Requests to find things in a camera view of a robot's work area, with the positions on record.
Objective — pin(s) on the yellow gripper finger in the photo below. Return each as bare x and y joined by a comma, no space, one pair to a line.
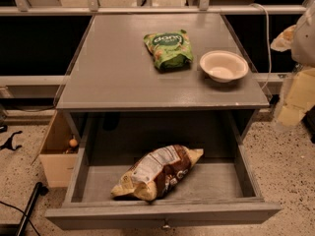
283,41
298,97

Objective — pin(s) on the brown chip bag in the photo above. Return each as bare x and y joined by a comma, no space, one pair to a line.
157,172

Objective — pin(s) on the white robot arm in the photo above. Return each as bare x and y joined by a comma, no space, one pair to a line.
303,43

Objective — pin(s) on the green chip bag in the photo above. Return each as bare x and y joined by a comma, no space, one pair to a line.
170,50

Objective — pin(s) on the grey open drawer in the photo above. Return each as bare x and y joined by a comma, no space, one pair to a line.
219,190

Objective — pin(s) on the white bowl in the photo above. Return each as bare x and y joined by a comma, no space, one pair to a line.
224,66

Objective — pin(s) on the grey cabinet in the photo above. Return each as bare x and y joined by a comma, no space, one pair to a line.
115,71

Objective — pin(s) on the orange ball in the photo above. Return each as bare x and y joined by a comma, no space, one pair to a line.
73,143

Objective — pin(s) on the cardboard box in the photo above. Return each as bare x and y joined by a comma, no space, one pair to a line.
55,153

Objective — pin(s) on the black stand leg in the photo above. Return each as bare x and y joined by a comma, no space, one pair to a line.
38,190

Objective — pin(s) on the black clamp tool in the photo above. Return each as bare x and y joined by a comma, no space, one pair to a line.
9,144

